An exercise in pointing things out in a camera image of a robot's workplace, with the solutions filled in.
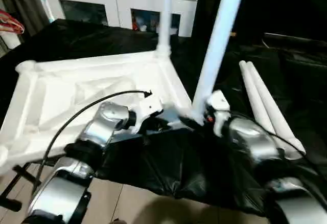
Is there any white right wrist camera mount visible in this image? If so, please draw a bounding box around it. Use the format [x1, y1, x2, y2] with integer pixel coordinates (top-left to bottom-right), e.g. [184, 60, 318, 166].
[205, 90, 232, 136]

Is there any black work mat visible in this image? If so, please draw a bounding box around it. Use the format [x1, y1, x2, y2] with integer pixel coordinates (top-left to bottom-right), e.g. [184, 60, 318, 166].
[0, 18, 327, 217]

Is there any black metal stand leg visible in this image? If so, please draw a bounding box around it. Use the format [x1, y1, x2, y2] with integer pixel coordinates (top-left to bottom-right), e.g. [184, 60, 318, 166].
[0, 160, 46, 212]

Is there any white plastic table top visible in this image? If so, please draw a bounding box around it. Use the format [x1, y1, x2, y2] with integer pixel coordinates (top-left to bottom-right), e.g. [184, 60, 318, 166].
[0, 50, 193, 176]

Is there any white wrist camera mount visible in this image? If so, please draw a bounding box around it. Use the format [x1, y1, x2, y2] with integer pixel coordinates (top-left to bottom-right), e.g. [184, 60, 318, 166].
[205, 90, 232, 136]
[130, 95, 165, 133]

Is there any grey curtain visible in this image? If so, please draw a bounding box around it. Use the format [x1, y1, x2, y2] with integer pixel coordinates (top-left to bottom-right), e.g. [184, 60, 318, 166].
[0, 0, 50, 38]

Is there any white plastic table leg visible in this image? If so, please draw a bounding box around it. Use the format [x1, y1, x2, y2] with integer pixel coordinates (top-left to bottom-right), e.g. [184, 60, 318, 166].
[239, 61, 294, 161]
[246, 61, 307, 155]
[155, 0, 175, 57]
[190, 0, 249, 123]

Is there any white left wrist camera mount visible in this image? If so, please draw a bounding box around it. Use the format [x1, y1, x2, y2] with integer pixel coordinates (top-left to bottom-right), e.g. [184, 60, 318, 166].
[130, 95, 165, 133]

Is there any red patterned object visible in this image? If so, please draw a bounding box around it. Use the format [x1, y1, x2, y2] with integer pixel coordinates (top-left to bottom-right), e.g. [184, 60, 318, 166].
[0, 9, 26, 36]

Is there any white cabinet with glass doors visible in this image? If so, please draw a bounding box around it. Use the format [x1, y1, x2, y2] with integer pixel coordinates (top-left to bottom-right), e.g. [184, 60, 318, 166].
[40, 0, 200, 38]

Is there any black furniture with yellow label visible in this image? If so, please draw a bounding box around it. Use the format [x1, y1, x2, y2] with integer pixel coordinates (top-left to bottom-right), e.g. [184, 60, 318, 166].
[194, 0, 327, 43]

